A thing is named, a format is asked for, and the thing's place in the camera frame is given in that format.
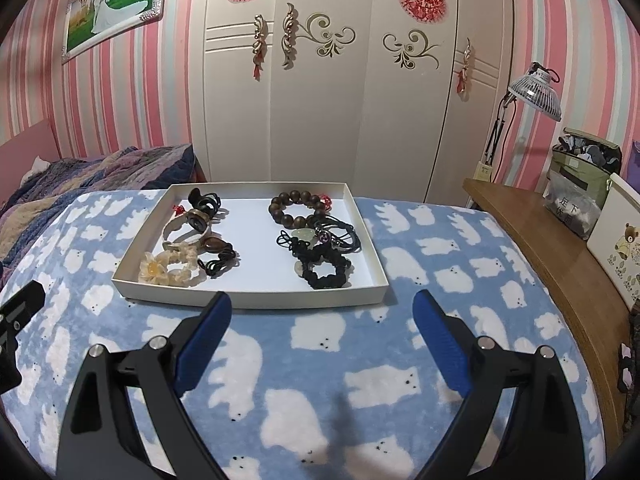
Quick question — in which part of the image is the cream flower hair scrunchie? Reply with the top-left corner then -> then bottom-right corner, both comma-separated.
138,243 -> 206,288

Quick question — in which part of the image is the red knot orange gourd charm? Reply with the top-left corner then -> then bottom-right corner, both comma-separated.
171,204 -> 184,216

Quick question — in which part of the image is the watch with grey band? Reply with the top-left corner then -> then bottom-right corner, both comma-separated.
162,208 -> 212,250

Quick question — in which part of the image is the brown pendant black cord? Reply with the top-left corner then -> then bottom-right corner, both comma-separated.
196,236 -> 241,279

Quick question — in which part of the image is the black hair claw clip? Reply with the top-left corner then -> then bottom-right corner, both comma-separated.
188,188 -> 221,218

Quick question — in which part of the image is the brown wooden bead bracelet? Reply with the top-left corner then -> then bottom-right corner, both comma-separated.
268,188 -> 327,230

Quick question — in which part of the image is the black scrunchie hair tie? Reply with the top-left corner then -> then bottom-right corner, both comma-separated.
293,244 -> 356,291

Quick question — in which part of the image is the black cord bracelet bundle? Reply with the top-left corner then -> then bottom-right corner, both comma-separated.
311,212 -> 362,256

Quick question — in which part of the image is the jade pendant black cord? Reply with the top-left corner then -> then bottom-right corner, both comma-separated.
275,227 -> 321,252

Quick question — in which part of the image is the striped purple blue quilt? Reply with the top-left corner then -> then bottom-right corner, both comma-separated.
1,144 -> 198,284

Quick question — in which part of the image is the wooden desk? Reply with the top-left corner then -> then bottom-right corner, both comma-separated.
463,179 -> 629,453

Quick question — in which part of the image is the blue polar bear blanket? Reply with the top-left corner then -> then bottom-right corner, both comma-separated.
2,191 -> 605,479

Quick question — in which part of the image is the white bear printed box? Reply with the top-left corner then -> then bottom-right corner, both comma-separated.
587,174 -> 640,311

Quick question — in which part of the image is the green storage bag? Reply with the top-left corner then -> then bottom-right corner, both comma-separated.
542,127 -> 622,240

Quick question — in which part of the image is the white shallow tray box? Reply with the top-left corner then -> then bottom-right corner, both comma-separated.
112,182 -> 390,309

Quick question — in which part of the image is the framed wedding picture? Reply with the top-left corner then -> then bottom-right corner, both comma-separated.
62,0 -> 165,63

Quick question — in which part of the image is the silver heat lamp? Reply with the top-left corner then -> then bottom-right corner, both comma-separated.
480,61 -> 562,182

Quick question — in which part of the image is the white wardrobe with ornaments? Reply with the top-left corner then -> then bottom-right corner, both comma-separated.
189,0 -> 513,206

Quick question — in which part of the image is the wall power socket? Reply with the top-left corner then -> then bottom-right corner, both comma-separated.
473,162 -> 494,182

